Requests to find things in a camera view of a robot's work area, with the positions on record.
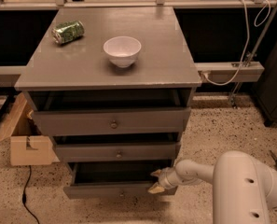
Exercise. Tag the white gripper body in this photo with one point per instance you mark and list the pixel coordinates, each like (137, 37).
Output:
(166, 177)

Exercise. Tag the grey drawer cabinet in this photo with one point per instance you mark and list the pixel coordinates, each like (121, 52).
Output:
(115, 102)

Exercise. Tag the grey top drawer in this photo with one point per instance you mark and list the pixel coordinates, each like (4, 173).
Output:
(70, 123)

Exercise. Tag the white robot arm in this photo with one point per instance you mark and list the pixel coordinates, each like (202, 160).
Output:
(244, 188)

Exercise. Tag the grey drawer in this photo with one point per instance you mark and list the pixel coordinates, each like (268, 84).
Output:
(118, 152)
(102, 179)
(70, 123)

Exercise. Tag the green soda can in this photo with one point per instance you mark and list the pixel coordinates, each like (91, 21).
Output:
(68, 31)

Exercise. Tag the dark cabinet at right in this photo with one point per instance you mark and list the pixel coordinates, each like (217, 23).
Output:
(265, 90)

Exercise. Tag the white bowl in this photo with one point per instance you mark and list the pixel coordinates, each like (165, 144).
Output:
(122, 51)

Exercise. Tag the cardboard box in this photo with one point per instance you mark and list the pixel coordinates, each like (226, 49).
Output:
(26, 145)

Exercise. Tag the grey middle drawer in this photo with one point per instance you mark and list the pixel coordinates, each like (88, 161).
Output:
(118, 152)

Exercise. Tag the grey bottom drawer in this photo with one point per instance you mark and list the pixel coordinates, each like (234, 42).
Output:
(102, 179)

